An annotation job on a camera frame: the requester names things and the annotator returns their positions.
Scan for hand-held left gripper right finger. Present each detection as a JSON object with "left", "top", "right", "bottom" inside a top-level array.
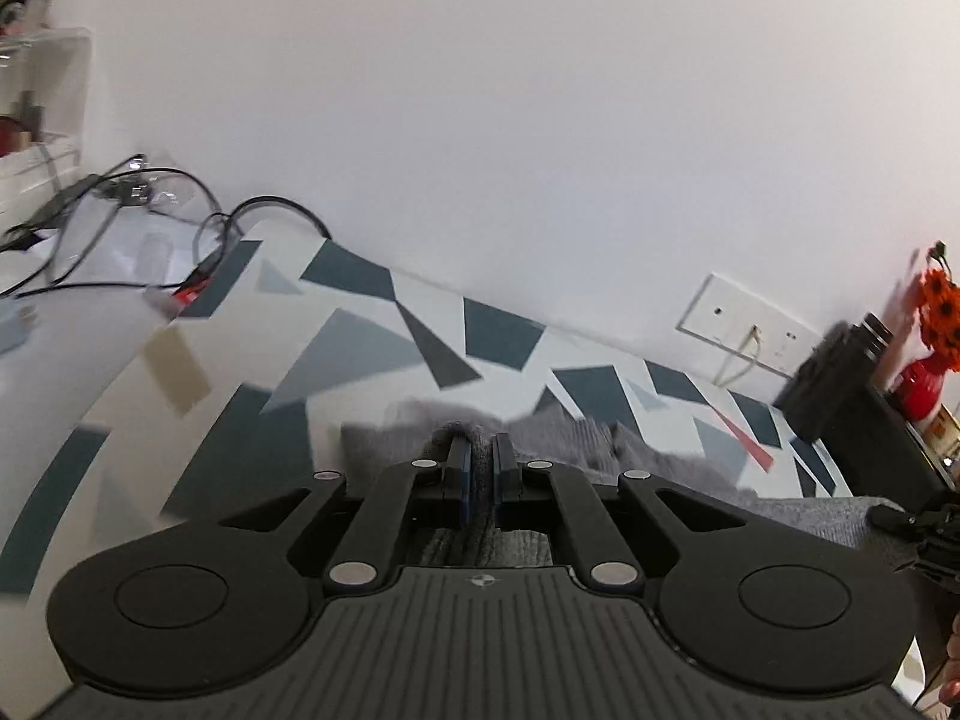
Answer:
[{"left": 491, "top": 433, "right": 747, "bottom": 595}]

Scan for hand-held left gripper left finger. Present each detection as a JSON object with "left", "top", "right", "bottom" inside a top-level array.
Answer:
[{"left": 217, "top": 435, "right": 473, "bottom": 595}]

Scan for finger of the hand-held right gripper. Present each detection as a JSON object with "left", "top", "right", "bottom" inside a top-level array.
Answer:
[
  {"left": 868, "top": 502, "right": 960, "bottom": 537},
  {"left": 895, "top": 538, "right": 960, "bottom": 595}
]

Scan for grey knit sweater with tulle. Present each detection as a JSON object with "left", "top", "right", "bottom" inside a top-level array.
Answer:
[{"left": 341, "top": 397, "right": 925, "bottom": 578}]

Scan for dark cabinet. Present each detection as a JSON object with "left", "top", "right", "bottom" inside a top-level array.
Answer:
[{"left": 821, "top": 382, "right": 960, "bottom": 515}]

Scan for red vase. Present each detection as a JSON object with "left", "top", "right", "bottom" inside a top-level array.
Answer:
[{"left": 887, "top": 355, "right": 947, "bottom": 422}]

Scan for black cylindrical bottle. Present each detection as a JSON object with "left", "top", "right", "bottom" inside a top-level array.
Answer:
[{"left": 772, "top": 311, "right": 899, "bottom": 445}]

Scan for geometric patterned bed sheet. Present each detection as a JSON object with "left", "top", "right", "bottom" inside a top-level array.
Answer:
[{"left": 0, "top": 221, "right": 856, "bottom": 605}]

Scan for orange artificial flowers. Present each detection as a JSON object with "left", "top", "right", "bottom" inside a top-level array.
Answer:
[{"left": 895, "top": 240, "right": 960, "bottom": 374}]

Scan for clear plastic organizer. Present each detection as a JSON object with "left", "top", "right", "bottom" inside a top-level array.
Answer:
[{"left": 0, "top": 0, "right": 96, "bottom": 220}]

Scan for white plugged cable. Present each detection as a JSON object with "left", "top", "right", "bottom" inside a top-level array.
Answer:
[{"left": 718, "top": 324, "right": 764, "bottom": 389}]

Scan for white wall socket plate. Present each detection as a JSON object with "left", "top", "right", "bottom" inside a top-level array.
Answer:
[{"left": 676, "top": 274, "right": 824, "bottom": 380}]

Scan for red cable plug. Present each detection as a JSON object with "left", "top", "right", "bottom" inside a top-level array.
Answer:
[{"left": 171, "top": 268, "right": 213, "bottom": 310}]

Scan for thick black cable loop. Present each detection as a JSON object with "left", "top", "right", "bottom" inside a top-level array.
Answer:
[{"left": 191, "top": 195, "right": 335, "bottom": 295}]

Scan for thin black cable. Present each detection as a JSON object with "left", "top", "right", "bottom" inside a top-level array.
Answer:
[{"left": 0, "top": 156, "right": 226, "bottom": 302}]

